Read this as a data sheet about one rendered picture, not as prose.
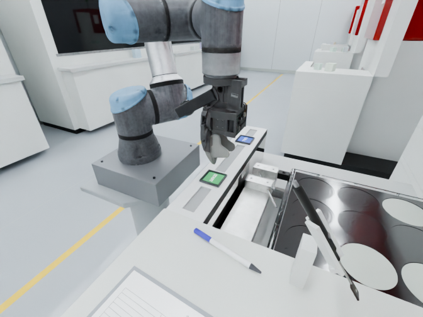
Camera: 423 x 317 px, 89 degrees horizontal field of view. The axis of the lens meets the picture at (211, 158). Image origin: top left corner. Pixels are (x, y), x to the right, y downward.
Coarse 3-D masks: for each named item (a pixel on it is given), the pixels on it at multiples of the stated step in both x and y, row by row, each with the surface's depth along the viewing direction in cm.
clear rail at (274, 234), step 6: (294, 174) 70; (288, 180) 67; (288, 186) 64; (288, 192) 62; (282, 198) 60; (282, 204) 57; (282, 210) 56; (276, 216) 54; (282, 216) 54; (276, 222) 52; (276, 228) 50; (276, 234) 49; (270, 240) 48; (270, 246) 46
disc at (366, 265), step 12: (348, 252) 45; (360, 252) 45; (372, 252) 45; (348, 264) 43; (360, 264) 43; (372, 264) 43; (384, 264) 43; (360, 276) 41; (372, 276) 41; (384, 276) 41; (396, 276) 41; (384, 288) 39
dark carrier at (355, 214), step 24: (312, 192) 62; (336, 192) 62; (360, 192) 62; (384, 192) 62; (288, 216) 54; (336, 216) 54; (360, 216) 54; (384, 216) 54; (288, 240) 48; (360, 240) 48; (384, 240) 48; (408, 240) 48; (408, 288) 39
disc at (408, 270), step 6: (408, 264) 43; (414, 264) 43; (420, 264) 43; (402, 270) 42; (408, 270) 42; (414, 270) 42; (420, 270) 42; (402, 276) 41; (408, 276) 41; (414, 276) 41; (420, 276) 41; (408, 282) 40; (414, 282) 40; (420, 282) 40; (414, 288) 39; (420, 288) 39; (414, 294) 38; (420, 294) 38; (420, 300) 37
